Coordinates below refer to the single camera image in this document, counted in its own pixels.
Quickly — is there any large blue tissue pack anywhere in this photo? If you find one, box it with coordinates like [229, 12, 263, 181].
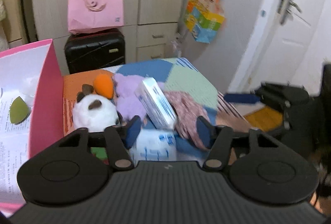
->
[129, 129, 177, 166]

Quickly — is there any orange plush ball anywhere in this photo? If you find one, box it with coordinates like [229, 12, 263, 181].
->
[93, 74, 114, 99]

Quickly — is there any pink tote bag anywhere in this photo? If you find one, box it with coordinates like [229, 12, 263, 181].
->
[67, 0, 125, 35]

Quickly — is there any purple plush toy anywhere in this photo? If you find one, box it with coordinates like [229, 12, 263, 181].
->
[112, 72, 166, 121]

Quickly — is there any strawberry plush toy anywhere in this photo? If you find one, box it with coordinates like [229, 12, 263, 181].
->
[90, 147, 109, 165]

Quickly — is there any black suitcase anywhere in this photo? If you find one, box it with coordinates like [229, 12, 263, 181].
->
[64, 29, 125, 74]

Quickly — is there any metal door handle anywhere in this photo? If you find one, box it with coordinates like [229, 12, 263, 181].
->
[277, 0, 302, 25]

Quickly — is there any small white tissue pack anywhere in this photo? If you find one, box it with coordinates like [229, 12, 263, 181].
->
[135, 77, 177, 131]

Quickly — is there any floral fabric pouch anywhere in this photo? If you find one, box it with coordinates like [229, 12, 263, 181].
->
[164, 91, 210, 150]

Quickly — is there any white door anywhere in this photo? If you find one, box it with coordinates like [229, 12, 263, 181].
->
[228, 0, 325, 92]

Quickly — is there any pink storage box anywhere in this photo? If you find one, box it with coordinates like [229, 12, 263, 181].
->
[1, 39, 63, 214]

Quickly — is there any panda plush toy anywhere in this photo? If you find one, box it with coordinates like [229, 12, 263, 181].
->
[72, 84, 121, 132]

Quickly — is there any patchwork tablecloth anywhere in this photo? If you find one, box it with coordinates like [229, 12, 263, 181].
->
[63, 58, 252, 134]

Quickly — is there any colourful hanging gift bag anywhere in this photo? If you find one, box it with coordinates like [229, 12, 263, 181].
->
[183, 0, 225, 44]

